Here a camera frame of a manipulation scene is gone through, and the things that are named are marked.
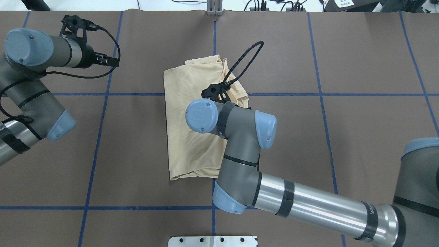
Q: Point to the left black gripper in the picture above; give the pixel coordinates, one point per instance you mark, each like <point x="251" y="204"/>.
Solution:
<point x="86" y="57"/>

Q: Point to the cream long-sleeve graphic shirt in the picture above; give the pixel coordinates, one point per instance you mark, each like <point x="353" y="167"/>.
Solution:
<point x="192" y="154"/>

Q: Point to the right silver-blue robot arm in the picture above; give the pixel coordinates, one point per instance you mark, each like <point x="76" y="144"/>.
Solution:
<point x="365" y="167"/>

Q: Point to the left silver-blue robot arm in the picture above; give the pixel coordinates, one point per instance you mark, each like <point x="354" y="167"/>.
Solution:
<point x="27" y="56"/>

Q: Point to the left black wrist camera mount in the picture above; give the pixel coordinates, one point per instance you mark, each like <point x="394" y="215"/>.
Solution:
<point x="75" y="28"/>

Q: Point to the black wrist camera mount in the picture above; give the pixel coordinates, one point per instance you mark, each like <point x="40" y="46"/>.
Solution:
<point x="217" y="93"/>
<point x="75" y="28"/>

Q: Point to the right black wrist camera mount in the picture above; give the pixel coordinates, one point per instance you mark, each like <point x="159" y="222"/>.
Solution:
<point x="217" y="93"/>

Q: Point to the aluminium frame post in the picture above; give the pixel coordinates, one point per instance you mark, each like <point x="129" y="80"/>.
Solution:
<point x="214" y="8"/>

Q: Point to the white camera pole with base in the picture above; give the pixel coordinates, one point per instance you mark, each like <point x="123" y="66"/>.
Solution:
<point x="213" y="241"/>

